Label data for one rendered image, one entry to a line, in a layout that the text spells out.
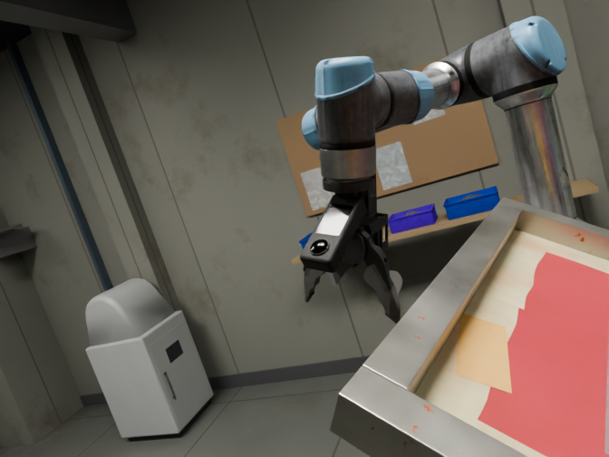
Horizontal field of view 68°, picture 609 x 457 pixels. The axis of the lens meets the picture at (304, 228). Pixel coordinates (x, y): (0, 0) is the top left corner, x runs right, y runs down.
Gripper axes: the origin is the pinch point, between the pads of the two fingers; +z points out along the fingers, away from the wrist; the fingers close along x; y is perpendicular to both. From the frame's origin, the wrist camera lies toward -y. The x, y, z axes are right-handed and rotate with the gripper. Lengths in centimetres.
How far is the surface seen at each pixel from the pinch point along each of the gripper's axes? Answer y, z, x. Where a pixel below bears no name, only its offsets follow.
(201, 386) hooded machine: 167, 207, 238
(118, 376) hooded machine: 117, 178, 274
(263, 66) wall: 231, -46, 189
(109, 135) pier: 186, -2, 327
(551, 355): -7.0, -5.2, -26.8
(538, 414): -16.5, -5.2, -26.8
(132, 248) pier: 174, 94, 308
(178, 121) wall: 210, -11, 265
